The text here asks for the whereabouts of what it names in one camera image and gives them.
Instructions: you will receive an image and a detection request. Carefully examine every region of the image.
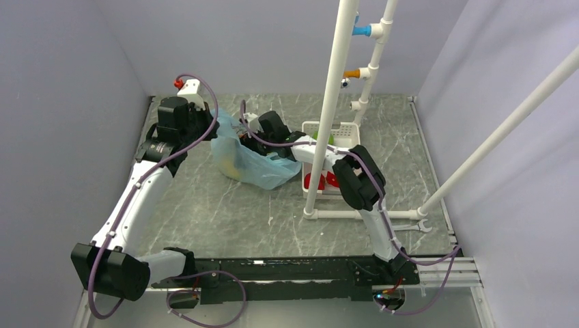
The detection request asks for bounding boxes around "blue plastic faucet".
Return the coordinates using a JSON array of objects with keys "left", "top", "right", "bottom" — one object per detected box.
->
[{"left": 352, "top": 12, "right": 371, "bottom": 37}]

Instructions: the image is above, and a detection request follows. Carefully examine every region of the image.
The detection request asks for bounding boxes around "red fake bell pepper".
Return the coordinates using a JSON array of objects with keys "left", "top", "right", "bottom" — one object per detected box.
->
[{"left": 326, "top": 171, "right": 339, "bottom": 188}]

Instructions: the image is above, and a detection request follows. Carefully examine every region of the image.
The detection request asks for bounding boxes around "white pvc pipe rack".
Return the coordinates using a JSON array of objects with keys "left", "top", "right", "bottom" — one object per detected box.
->
[{"left": 302, "top": 0, "right": 428, "bottom": 221}]

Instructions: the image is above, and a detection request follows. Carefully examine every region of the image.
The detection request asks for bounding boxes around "aluminium extrusion rail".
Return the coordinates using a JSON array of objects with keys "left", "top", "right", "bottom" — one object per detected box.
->
[{"left": 72, "top": 258, "right": 483, "bottom": 328}]

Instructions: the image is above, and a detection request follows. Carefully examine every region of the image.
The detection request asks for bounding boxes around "white perforated plastic basket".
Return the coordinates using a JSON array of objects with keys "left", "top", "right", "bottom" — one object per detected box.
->
[{"left": 301, "top": 121, "right": 360, "bottom": 200}]

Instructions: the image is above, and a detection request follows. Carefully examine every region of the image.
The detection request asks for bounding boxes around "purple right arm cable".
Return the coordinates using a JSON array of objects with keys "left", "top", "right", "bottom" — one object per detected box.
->
[{"left": 240, "top": 99, "right": 462, "bottom": 317}]

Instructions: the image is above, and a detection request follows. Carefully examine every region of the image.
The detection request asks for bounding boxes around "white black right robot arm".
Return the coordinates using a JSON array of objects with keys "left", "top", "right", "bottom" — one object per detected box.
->
[{"left": 240, "top": 101, "right": 408, "bottom": 284}]

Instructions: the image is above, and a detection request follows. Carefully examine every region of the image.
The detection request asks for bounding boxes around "silver open-end wrench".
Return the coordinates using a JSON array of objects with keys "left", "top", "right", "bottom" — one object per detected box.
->
[{"left": 392, "top": 219, "right": 433, "bottom": 233}]

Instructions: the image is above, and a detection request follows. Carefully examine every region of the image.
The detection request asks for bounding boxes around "orange plastic faucet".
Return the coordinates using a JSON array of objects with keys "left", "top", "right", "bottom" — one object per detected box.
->
[{"left": 340, "top": 69, "right": 361, "bottom": 89}]

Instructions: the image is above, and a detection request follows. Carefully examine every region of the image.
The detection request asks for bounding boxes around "red fake tomato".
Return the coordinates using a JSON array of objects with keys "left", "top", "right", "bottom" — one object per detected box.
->
[{"left": 304, "top": 172, "right": 326, "bottom": 191}]

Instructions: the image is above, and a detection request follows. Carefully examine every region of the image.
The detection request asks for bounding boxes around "blue printed plastic bag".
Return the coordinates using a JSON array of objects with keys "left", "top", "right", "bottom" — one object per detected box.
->
[{"left": 210, "top": 111, "right": 301, "bottom": 190}]

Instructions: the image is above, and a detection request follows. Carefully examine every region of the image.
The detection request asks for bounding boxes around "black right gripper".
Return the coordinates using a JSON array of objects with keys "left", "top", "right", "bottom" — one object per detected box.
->
[{"left": 234, "top": 127, "right": 276, "bottom": 170}]

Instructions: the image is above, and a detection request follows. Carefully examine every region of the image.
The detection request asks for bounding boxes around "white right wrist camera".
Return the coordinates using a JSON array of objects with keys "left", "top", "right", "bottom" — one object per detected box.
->
[{"left": 243, "top": 113, "right": 261, "bottom": 133}]

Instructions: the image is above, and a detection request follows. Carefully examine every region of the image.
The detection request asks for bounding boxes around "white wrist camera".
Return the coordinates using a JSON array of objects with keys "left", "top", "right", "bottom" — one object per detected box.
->
[
  {"left": 174, "top": 78, "right": 204, "bottom": 109},
  {"left": 243, "top": 113, "right": 261, "bottom": 133}
]

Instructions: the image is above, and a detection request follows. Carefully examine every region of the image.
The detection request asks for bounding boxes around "white diagonal pipe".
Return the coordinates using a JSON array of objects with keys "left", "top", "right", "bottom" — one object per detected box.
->
[{"left": 416, "top": 48, "right": 578, "bottom": 217}]

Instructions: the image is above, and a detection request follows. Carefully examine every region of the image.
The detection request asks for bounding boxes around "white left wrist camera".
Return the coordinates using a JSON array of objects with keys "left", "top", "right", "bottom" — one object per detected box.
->
[{"left": 174, "top": 78, "right": 204, "bottom": 109}]

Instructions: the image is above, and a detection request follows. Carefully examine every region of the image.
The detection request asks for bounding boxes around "yellow fake mango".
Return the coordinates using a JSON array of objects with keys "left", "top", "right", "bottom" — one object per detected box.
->
[{"left": 218, "top": 160, "right": 246, "bottom": 180}]

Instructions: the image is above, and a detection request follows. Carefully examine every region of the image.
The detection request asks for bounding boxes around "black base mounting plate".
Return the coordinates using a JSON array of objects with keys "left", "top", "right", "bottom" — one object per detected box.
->
[{"left": 153, "top": 256, "right": 420, "bottom": 305}]

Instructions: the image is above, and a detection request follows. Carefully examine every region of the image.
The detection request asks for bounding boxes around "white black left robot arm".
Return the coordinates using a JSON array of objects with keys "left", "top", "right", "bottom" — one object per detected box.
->
[{"left": 71, "top": 96, "right": 219, "bottom": 301}]

